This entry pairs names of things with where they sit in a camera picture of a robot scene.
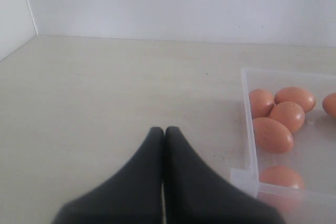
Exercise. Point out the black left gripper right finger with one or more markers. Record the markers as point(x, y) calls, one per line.
point(194, 193)

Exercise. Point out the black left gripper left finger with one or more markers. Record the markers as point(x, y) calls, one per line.
point(132, 195)

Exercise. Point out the brown egg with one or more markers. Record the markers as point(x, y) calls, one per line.
point(272, 136)
point(300, 96)
point(261, 103)
point(290, 114)
point(329, 104)

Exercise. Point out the brown egg front left corner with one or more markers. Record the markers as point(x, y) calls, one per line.
point(285, 177)

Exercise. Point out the brown egg far left back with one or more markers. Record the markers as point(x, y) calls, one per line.
point(261, 103)

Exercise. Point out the clear plastic tray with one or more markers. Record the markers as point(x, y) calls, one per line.
point(312, 155)

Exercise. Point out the brown egg left middle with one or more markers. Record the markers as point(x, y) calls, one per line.
point(290, 114)

